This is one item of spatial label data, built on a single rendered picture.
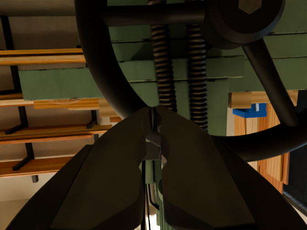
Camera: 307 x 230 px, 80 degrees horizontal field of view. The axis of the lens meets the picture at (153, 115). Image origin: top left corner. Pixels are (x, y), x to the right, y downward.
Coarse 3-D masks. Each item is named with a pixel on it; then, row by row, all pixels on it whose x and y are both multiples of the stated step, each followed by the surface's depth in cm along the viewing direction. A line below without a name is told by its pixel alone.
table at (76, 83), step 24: (24, 72) 36; (48, 72) 35; (72, 72) 35; (144, 72) 26; (216, 72) 25; (240, 72) 25; (288, 72) 34; (24, 96) 37; (48, 96) 36; (72, 96) 36; (96, 96) 36
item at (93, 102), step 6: (36, 102) 53; (42, 102) 53; (48, 102) 53; (78, 102) 52; (84, 102) 52; (90, 102) 52; (96, 102) 52; (36, 108) 53; (42, 108) 53; (48, 108) 53
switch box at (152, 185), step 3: (153, 183) 88; (147, 186) 88; (150, 186) 88; (153, 186) 88; (147, 189) 89; (150, 189) 88; (153, 189) 88; (153, 192) 89; (153, 195) 89; (153, 198) 89; (153, 201) 90; (150, 204) 90
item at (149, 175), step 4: (148, 160) 75; (152, 160) 75; (140, 164) 75; (148, 164) 75; (152, 164) 75; (140, 168) 76; (148, 168) 75; (152, 168) 75; (148, 172) 76; (152, 172) 76; (148, 176) 76; (152, 176) 76; (148, 180) 76; (152, 180) 76
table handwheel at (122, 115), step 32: (96, 0) 16; (224, 0) 14; (256, 0) 14; (96, 32) 16; (224, 32) 15; (256, 32) 14; (96, 64) 16; (256, 64) 17; (128, 96) 17; (288, 96) 17; (288, 128) 18; (256, 160) 18
